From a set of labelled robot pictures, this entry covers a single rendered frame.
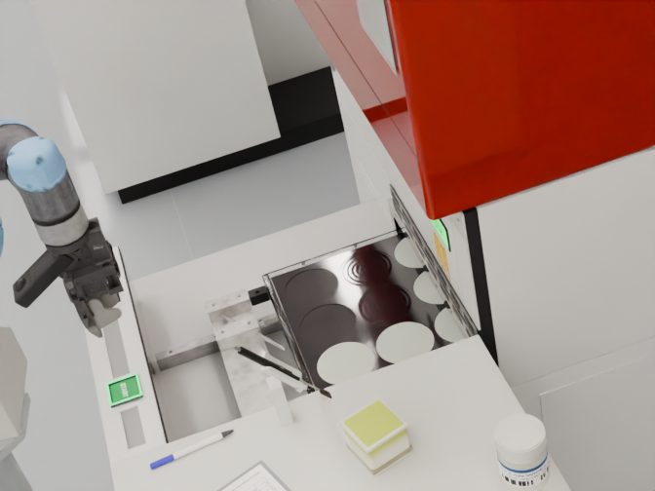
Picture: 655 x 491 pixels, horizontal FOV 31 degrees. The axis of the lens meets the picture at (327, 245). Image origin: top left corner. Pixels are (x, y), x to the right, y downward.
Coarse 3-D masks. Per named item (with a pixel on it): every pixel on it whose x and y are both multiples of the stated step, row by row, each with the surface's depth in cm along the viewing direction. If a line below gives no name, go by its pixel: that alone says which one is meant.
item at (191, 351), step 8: (264, 320) 222; (264, 328) 222; (272, 328) 223; (280, 328) 223; (208, 336) 222; (184, 344) 221; (192, 344) 221; (200, 344) 220; (208, 344) 221; (216, 344) 221; (160, 352) 221; (168, 352) 221; (176, 352) 220; (184, 352) 220; (192, 352) 221; (200, 352) 221; (208, 352) 222; (216, 352) 222; (160, 360) 220; (168, 360) 220; (176, 360) 221; (184, 360) 221; (160, 368) 221; (168, 368) 221
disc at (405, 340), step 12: (396, 324) 207; (408, 324) 207; (420, 324) 206; (384, 336) 206; (396, 336) 205; (408, 336) 205; (420, 336) 204; (432, 336) 204; (384, 348) 204; (396, 348) 203; (408, 348) 203; (420, 348) 202; (396, 360) 201
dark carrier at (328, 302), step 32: (352, 256) 224; (384, 256) 222; (288, 288) 220; (320, 288) 219; (352, 288) 217; (384, 288) 215; (288, 320) 214; (320, 320) 212; (352, 320) 211; (384, 320) 209; (416, 320) 207; (320, 352) 206; (320, 384) 200
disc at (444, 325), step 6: (444, 312) 208; (438, 318) 207; (444, 318) 206; (450, 318) 206; (438, 324) 206; (444, 324) 205; (450, 324) 205; (438, 330) 204; (444, 330) 204; (450, 330) 204; (456, 330) 204; (444, 336) 203; (450, 336) 203; (456, 336) 203; (462, 336) 202
